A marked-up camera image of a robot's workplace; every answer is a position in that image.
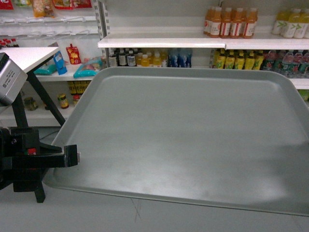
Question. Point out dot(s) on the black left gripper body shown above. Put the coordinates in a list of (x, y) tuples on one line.
[(23, 158)]

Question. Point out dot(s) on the white checkout table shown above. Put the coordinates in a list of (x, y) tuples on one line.
[(29, 59)]

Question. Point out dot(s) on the grey rectangular serving tray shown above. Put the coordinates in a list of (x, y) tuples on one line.
[(223, 138)]

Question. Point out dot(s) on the red spouted pouch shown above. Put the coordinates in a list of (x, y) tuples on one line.
[(74, 55)]

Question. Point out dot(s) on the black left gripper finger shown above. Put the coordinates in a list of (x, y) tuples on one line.
[(71, 156)]

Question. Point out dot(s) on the white store shelf unit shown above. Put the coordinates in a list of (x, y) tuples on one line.
[(145, 24)]

